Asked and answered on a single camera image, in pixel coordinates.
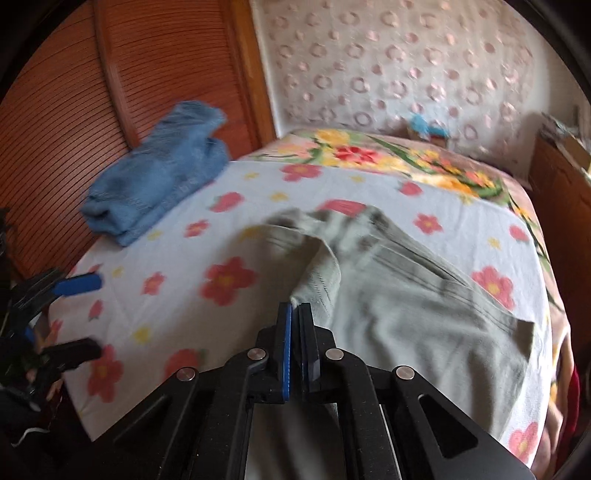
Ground circle-patterned sheer curtain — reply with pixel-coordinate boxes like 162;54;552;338
250;0;569;176

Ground pink floral blanket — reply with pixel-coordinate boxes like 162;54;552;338
249;129;580;479

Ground cardboard box on cabinet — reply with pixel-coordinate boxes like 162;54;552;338
540;113;590;176

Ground folded blue jeans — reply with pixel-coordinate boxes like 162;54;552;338
81;101;230;247

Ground grey-green shorts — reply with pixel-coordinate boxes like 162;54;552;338
237;205;536;480

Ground blue item box on bed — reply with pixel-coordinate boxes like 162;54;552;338
407;114;450;148

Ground wooden side cabinet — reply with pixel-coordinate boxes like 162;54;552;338
529;137;590;359

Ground white floral bed sheet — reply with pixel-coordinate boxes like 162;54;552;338
50;160;552;464

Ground wooden wardrobe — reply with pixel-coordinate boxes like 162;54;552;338
1;1;276;278

